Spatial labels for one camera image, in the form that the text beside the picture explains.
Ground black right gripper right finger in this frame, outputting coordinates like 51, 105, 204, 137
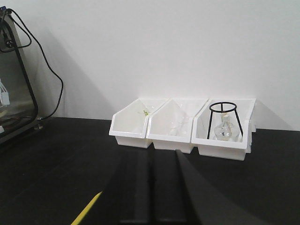
153, 150, 300, 225

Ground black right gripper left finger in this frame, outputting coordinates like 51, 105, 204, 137
80, 151, 151, 225

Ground yellow plastic tray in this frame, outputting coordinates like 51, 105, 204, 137
71, 191, 102, 225

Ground clear glass beakers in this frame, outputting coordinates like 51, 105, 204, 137
169, 117, 189, 136

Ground middle white storage bin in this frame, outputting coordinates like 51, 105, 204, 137
146, 98, 208, 154

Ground white storage bin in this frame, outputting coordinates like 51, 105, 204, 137
109, 98, 168, 148
191, 98, 256, 161
146, 98, 208, 154

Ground left white storage bin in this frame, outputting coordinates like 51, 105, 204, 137
109, 98, 168, 148

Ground clear glass flask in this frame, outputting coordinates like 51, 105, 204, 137
214, 113, 240, 142

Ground right white storage bin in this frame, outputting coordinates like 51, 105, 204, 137
191, 98, 256, 161

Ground glass beaker with green stirrer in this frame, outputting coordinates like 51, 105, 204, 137
138, 105, 155, 117

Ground metal glass cabinet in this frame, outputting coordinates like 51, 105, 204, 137
0, 6, 38, 143

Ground black wire tripod stand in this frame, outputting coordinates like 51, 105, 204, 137
207, 101, 243, 142

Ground black power cable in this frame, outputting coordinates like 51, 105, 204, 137
0, 8, 64, 120

